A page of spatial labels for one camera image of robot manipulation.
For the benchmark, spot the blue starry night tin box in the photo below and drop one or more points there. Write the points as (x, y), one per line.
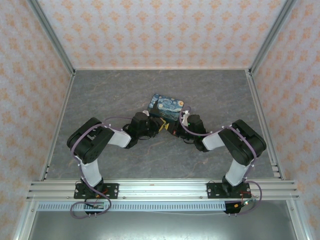
(166, 105)

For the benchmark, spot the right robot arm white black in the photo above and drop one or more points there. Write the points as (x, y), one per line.
(242, 140)

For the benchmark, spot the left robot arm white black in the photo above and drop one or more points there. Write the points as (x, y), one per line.
(87, 142)

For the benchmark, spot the grey metal sheet panel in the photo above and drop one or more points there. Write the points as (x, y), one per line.
(160, 226)

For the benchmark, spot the long aluminium mounting rail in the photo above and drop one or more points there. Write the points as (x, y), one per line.
(160, 188)

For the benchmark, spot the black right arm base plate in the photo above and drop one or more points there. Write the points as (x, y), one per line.
(215, 190)

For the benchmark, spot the aluminium table side rail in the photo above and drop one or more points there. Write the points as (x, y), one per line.
(265, 120)
(60, 120)

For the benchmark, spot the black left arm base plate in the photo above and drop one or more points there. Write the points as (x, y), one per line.
(111, 191)

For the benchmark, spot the right base circuit board bracket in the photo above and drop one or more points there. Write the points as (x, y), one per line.
(237, 206)

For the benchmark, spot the base circuit board bracket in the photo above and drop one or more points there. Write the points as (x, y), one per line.
(95, 206)
(237, 206)

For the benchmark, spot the left base circuit board bracket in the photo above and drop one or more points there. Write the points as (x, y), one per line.
(95, 206)

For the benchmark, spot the aluminium frame corner post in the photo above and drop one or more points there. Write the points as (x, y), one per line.
(272, 37)
(52, 37)

